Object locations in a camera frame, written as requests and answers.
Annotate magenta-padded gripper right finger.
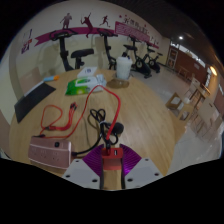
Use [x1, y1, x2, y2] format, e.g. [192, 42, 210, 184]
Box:
[119, 143, 165, 190]

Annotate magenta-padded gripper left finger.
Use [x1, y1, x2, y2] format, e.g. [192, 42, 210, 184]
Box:
[62, 144, 105, 190]

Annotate red charger block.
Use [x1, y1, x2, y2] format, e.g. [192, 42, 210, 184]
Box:
[100, 147, 124, 172]

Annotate pink power strip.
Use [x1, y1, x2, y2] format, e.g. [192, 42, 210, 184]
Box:
[27, 134, 73, 170]

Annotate wooden open-back chair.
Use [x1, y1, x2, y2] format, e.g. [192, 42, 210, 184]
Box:
[165, 92, 194, 122]

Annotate green wet wipes pack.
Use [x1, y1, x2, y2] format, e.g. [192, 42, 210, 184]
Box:
[64, 74, 108, 97]

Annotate brown round coaster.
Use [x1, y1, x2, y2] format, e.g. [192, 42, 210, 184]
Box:
[106, 78, 130, 89]

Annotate black flat mat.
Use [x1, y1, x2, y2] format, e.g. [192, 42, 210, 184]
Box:
[13, 81, 57, 124]

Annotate group of wooden tables and chairs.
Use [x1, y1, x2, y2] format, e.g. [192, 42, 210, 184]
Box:
[186, 74, 224, 141]

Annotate small white box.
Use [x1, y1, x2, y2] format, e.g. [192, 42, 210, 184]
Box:
[76, 66, 99, 79]

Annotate blue and orange pen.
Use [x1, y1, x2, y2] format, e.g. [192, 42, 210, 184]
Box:
[43, 75, 61, 83]

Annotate white cup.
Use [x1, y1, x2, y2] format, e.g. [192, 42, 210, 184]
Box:
[115, 55, 133, 81]

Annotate black exercise bike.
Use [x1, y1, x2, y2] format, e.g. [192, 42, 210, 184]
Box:
[49, 29, 95, 72]
[144, 43, 164, 74]
[96, 28, 118, 70]
[123, 35, 153, 80]

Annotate black power cable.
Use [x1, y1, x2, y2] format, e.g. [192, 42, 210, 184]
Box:
[71, 108, 125, 158]

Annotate red charging cable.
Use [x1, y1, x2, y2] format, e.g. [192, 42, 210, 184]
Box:
[39, 84, 122, 151]

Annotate magenta sports wall decal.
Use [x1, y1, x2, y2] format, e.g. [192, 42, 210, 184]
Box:
[34, 12, 160, 48]

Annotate purple and red wall poster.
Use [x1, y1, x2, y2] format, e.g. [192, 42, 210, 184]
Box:
[20, 38, 34, 55]

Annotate white wall poster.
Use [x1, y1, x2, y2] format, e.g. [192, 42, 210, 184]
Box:
[23, 29, 34, 40]

